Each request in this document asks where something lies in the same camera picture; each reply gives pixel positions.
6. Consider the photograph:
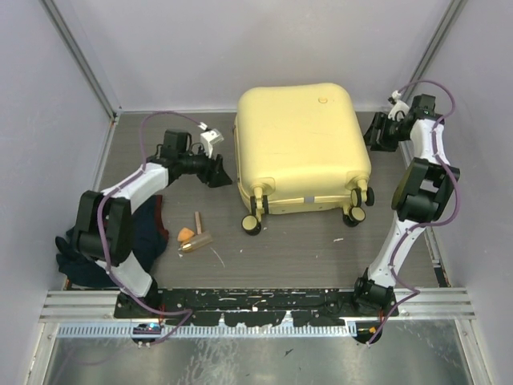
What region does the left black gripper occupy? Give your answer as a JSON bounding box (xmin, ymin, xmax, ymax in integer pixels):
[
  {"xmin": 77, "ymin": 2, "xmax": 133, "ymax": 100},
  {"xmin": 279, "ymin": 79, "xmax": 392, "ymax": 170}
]
[{"xmin": 178, "ymin": 143, "xmax": 232, "ymax": 187}]

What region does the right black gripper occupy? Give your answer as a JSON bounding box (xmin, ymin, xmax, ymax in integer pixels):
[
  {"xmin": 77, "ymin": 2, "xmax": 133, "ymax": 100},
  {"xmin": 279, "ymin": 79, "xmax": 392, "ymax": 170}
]
[{"xmin": 358, "ymin": 111, "xmax": 410, "ymax": 152}]

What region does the yellow hard-shell suitcase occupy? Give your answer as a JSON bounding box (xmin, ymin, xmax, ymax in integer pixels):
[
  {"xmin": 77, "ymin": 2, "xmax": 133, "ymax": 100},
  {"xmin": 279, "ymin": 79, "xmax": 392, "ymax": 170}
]
[{"xmin": 233, "ymin": 83, "xmax": 374, "ymax": 235}]

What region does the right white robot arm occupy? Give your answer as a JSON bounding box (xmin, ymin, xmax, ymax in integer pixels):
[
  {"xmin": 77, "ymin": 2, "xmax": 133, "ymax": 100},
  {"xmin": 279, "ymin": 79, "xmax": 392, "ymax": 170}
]
[{"xmin": 351, "ymin": 93, "xmax": 460, "ymax": 316}]

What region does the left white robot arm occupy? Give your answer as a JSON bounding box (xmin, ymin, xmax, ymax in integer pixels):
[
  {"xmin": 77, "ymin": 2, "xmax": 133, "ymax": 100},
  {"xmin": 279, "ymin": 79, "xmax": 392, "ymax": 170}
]
[{"xmin": 71, "ymin": 128, "xmax": 232, "ymax": 318}]

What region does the brown lipstick tube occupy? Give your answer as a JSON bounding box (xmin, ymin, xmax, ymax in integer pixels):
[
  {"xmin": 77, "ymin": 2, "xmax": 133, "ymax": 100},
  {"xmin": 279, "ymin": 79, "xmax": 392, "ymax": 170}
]
[{"xmin": 194, "ymin": 211, "xmax": 203, "ymax": 235}]

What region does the orange makeup sponge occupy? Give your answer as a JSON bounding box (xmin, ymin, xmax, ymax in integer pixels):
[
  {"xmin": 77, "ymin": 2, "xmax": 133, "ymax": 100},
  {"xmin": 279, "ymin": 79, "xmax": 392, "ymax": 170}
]
[{"xmin": 177, "ymin": 227, "xmax": 196, "ymax": 243}]

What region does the amber perfume bottle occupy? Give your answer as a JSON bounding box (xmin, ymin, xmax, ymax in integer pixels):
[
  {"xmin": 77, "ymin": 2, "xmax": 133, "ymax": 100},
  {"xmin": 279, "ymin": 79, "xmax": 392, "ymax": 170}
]
[{"xmin": 178, "ymin": 232, "xmax": 213, "ymax": 253}]

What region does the dark navy maroon garment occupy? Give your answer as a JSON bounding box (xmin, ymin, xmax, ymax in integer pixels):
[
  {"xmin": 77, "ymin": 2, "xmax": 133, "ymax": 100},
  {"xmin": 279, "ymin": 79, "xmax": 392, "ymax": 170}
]
[{"xmin": 55, "ymin": 195, "xmax": 169, "ymax": 289}]

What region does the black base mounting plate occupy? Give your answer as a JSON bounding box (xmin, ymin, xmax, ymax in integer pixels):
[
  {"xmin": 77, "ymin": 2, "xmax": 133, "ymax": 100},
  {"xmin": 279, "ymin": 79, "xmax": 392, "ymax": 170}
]
[{"xmin": 113, "ymin": 286, "xmax": 401, "ymax": 327}]

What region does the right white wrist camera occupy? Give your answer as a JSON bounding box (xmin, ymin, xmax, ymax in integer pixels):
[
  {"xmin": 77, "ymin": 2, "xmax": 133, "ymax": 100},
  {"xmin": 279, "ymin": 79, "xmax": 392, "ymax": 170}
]
[{"xmin": 388, "ymin": 90, "xmax": 410, "ymax": 121}]

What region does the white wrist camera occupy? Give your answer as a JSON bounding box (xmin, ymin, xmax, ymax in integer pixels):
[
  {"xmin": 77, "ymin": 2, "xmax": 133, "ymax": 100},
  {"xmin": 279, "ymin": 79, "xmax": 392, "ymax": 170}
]
[
  {"xmin": 388, "ymin": 90, "xmax": 410, "ymax": 121},
  {"xmin": 200, "ymin": 128, "xmax": 224, "ymax": 158}
]

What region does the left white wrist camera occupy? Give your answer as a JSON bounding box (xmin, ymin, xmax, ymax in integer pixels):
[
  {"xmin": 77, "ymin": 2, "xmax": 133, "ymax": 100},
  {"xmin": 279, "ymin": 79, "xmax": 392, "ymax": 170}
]
[{"xmin": 200, "ymin": 128, "xmax": 224, "ymax": 158}]

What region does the aluminium rail frame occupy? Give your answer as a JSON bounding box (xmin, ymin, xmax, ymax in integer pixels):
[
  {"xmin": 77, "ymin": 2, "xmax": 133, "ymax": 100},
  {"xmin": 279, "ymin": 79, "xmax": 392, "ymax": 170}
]
[{"xmin": 39, "ymin": 288, "xmax": 475, "ymax": 327}]

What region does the grey slotted cable duct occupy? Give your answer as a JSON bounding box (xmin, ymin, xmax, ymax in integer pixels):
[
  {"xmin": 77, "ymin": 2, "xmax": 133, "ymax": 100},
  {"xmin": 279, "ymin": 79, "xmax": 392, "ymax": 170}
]
[{"xmin": 56, "ymin": 321, "xmax": 357, "ymax": 339}]

